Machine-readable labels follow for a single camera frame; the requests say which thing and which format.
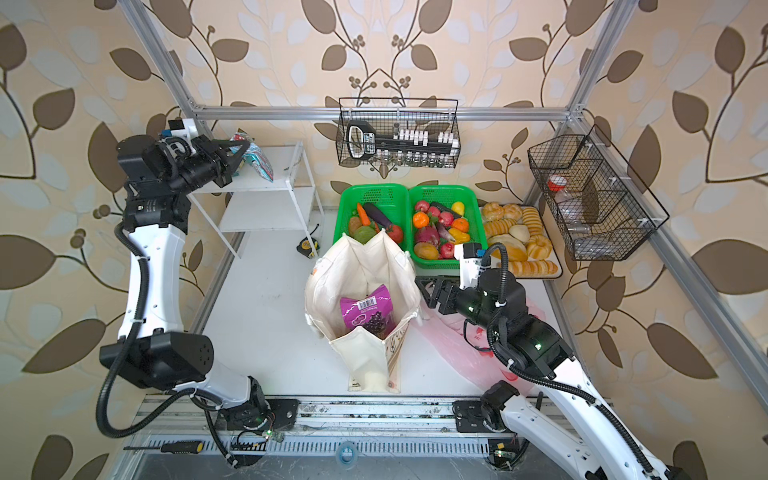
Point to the black wire basket back wall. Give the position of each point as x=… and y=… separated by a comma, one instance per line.
x=393, y=132

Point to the black-handled screwdriver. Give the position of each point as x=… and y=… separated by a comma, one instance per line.
x=186, y=447

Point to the green cabbage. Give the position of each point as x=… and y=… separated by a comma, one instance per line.
x=364, y=234

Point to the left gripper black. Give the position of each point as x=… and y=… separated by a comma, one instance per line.
x=207, y=153

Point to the tray of bread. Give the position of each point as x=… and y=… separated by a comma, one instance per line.
x=521, y=231

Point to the orange carrot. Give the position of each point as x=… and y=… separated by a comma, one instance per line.
x=363, y=215

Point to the purple eggplant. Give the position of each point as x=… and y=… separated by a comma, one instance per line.
x=376, y=215

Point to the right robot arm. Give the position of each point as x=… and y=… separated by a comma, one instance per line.
x=599, y=445

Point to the teal-red snack packet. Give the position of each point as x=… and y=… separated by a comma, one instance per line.
x=254, y=157

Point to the white two-tier shelf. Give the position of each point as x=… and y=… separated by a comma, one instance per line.
x=284, y=204

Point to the green basket with vegetables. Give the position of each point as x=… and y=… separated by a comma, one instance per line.
x=391, y=199

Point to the pink plastic grocery bag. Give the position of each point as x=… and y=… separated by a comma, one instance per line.
x=438, y=361

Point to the black wire basket wall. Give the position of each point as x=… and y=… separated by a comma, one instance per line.
x=393, y=132
x=620, y=210

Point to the yellow black tape measure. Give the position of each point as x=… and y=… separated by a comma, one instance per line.
x=308, y=247

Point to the cream canvas tote bag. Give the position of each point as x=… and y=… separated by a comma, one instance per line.
x=354, y=270

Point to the magenta snack bag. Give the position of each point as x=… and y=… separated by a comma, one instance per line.
x=374, y=313

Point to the green basket with fruit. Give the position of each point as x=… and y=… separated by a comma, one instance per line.
x=443, y=219

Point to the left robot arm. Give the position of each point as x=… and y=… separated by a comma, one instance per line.
x=153, y=350

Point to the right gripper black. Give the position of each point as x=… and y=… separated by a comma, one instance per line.
x=431, y=299

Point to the black wire basket right wall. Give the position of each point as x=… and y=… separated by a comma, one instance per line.
x=620, y=210

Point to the brown potato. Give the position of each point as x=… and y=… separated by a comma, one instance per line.
x=353, y=225

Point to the red-capped bottle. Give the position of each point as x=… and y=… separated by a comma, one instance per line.
x=568, y=203

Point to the red tomato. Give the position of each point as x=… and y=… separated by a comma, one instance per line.
x=395, y=232

